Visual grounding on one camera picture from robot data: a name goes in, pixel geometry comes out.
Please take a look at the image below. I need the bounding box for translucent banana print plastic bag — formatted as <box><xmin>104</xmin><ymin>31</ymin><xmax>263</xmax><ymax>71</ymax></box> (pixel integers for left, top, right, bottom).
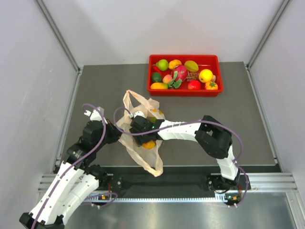
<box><xmin>113</xmin><ymin>90</ymin><xmax>165</xmax><ymax>177</ymax></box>

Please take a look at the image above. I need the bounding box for red strawberry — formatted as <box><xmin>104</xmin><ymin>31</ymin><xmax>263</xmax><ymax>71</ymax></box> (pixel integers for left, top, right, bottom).
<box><xmin>168</xmin><ymin>65</ymin><xmax>188</xmax><ymax>89</ymax></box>

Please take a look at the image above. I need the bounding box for orange fruit taken from bag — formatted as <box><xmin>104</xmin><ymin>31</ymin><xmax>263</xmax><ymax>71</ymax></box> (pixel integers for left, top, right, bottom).
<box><xmin>168</xmin><ymin>59</ymin><xmax>182</xmax><ymax>70</ymax></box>

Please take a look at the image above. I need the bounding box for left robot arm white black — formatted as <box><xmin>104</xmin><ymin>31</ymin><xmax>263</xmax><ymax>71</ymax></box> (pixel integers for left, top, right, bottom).
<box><xmin>19</xmin><ymin>119</ymin><xmax>121</xmax><ymax>229</ymax></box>

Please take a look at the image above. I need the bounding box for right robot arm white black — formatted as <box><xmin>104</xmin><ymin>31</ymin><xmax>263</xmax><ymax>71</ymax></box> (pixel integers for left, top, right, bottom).
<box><xmin>129</xmin><ymin>115</ymin><xmax>240</xmax><ymax>189</ymax></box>

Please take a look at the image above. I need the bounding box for yellow orange fruit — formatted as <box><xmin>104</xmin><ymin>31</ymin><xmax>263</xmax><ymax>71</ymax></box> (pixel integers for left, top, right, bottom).
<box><xmin>198</xmin><ymin>69</ymin><xmax>213</xmax><ymax>83</ymax></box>

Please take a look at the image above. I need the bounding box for yellow green mango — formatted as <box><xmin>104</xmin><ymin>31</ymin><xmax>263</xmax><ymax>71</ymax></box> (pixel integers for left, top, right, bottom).
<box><xmin>150</xmin><ymin>83</ymin><xmax>168</xmax><ymax>90</ymax></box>

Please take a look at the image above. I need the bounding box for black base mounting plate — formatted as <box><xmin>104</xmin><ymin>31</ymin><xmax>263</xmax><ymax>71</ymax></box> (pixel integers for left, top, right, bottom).
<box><xmin>95</xmin><ymin>166</ymin><xmax>251</xmax><ymax>193</ymax></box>

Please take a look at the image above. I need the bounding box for green avocado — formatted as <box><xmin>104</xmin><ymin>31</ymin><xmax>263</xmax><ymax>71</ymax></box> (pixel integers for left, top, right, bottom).
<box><xmin>151</xmin><ymin>72</ymin><xmax>162</xmax><ymax>83</ymax></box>

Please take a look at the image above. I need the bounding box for pink peach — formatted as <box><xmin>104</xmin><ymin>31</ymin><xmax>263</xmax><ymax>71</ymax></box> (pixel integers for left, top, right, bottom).
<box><xmin>163</xmin><ymin>74</ymin><xmax>173</xmax><ymax>84</ymax></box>

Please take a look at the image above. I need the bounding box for red chili pepper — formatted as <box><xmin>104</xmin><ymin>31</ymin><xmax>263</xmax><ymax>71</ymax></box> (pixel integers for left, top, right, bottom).
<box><xmin>152</xmin><ymin>65</ymin><xmax>162</xmax><ymax>74</ymax></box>

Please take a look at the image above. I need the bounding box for red plastic tray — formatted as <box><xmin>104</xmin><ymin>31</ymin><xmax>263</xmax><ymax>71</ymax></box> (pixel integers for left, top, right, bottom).
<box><xmin>147</xmin><ymin>54</ymin><xmax>224</xmax><ymax>97</ymax></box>

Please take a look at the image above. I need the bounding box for green pear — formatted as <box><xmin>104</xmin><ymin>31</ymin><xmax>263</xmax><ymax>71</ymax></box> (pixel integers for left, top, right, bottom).
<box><xmin>155</xmin><ymin>59</ymin><xmax>169</xmax><ymax>72</ymax></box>

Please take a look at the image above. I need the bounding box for red apple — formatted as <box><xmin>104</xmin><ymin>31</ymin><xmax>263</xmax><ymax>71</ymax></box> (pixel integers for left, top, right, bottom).
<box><xmin>187</xmin><ymin>80</ymin><xmax>201</xmax><ymax>90</ymax></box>

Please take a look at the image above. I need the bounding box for purple grapes bunch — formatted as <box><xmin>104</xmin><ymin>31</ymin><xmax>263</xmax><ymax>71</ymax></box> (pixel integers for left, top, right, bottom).
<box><xmin>186</xmin><ymin>72</ymin><xmax>199</xmax><ymax>82</ymax></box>

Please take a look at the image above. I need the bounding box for yellow starfruit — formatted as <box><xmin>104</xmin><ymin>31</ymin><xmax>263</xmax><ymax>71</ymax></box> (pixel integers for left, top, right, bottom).
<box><xmin>184</xmin><ymin>61</ymin><xmax>199</xmax><ymax>73</ymax></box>

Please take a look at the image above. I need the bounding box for orange persimmon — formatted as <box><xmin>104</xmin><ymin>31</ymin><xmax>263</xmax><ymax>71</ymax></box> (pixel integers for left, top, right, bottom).
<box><xmin>205</xmin><ymin>81</ymin><xmax>218</xmax><ymax>90</ymax></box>

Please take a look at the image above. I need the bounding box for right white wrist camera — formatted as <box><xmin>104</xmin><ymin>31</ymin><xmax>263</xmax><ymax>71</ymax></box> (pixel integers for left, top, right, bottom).
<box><xmin>129</xmin><ymin>111</ymin><xmax>146</xmax><ymax>119</ymax></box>

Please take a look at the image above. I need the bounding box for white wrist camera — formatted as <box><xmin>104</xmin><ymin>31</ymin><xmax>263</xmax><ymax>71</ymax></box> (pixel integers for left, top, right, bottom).
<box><xmin>129</xmin><ymin>111</ymin><xmax>146</xmax><ymax>119</ymax></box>
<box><xmin>84</xmin><ymin>107</ymin><xmax>104</xmax><ymax>121</ymax></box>

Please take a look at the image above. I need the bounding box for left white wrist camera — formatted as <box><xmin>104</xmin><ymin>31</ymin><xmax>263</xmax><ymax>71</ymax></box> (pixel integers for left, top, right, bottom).
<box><xmin>84</xmin><ymin>107</ymin><xmax>104</xmax><ymax>121</ymax></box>

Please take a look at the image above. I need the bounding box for grey slotted cable duct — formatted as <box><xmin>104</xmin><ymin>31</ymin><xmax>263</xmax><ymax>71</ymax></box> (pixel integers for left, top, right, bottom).
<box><xmin>83</xmin><ymin>193</ymin><xmax>228</xmax><ymax>203</ymax></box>

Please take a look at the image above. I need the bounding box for aluminium frame rail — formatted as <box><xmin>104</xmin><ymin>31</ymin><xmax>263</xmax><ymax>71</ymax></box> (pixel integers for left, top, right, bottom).
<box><xmin>248</xmin><ymin>173</ymin><xmax>298</xmax><ymax>193</ymax></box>

